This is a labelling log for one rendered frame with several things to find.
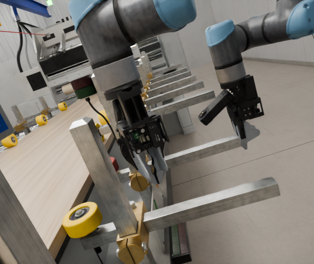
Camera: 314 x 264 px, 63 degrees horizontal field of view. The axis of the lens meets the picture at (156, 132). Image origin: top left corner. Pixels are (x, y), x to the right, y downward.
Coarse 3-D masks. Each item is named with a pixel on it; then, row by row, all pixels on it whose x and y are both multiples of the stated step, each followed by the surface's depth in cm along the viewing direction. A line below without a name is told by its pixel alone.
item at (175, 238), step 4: (172, 228) 73; (176, 228) 72; (172, 232) 71; (176, 232) 71; (172, 236) 70; (176, 236) 69; (172, 240) 68; (176, 240) 68; (172, 244) 67; (176, 244) 67; (172, 248) 66; (176, 248) 65; (176, 252) 64
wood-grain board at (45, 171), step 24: (96, 96) 273; (48, 120) 223; (72, 120) 179; (96, 120) 150; (24, 144) 158; (48, 144) 134; (72, 144) 117; (0, 168) 121; (24, 168) 107; (48, 168) 96; (72, 168) 87; (24, 192) 81; (48, 192) 74; (72, 192) 69; (48, 216) 61; (48, 240) 51
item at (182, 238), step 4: (180, 224) 73; (180, 228) 72; (184, 228) 71; (180, 232) 70; (184, 232) 70; (180, 236) 69; (184, 236) 68; (180, 240) 67; (184, 240) 67; (180, 244) 66; (184, 244) 66; (180, 248) 65; (184, 248) 64; (184, 252) 63
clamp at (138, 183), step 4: (148, 160) 84; (136, 172) 74; (132, 176) 74; (136, 176) 73; (140, 176) 72; (132, 180) 72; (136, 180) 72; (140, 180) 72; (144, 180) 72; (132, 184) 72; (136, 184) 72; (140, 184) 72; (144, 184) 72; (148, 184) 75; (132, 188) 73; (136, 188) 73; (140, 188) 73; (144, 188) 73
